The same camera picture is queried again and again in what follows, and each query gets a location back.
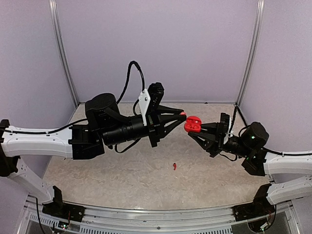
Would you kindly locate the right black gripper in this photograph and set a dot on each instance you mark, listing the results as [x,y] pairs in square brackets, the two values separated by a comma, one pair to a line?
[211,146]

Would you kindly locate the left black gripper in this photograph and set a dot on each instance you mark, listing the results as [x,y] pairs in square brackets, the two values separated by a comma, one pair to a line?
[156,123]

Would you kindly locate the red round charging case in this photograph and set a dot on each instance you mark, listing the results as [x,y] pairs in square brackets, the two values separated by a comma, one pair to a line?
[193,124]

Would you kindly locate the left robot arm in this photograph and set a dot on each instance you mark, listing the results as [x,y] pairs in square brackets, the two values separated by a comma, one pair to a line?
[104,126]

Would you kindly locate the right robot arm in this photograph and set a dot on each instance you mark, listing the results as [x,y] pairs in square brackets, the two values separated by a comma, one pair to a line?
[263,162]

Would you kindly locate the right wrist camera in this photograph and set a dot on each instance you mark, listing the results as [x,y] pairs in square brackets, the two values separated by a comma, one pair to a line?
[225,127]

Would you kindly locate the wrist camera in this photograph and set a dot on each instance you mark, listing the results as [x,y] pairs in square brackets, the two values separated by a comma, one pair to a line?
[149,99]
[225,127]

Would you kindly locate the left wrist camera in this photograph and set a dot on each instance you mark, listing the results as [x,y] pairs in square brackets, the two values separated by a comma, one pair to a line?
[149,99]

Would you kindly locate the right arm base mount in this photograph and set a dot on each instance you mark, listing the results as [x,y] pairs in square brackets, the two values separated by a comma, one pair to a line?
[251,210]

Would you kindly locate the right aluminium frame post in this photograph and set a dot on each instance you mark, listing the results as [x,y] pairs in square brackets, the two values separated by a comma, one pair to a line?
[252,51]

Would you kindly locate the aluminium frame post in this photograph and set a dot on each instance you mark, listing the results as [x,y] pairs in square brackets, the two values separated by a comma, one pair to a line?
[62,53]
[252,51]

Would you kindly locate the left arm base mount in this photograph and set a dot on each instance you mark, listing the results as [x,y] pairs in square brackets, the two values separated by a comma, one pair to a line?
[66,211]

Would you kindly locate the left aluminium frame post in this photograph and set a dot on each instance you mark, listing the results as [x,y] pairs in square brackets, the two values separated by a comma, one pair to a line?
[62,53]

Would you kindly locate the front aluminium rail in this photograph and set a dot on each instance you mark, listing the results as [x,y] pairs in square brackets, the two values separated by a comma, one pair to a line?
[103,220]

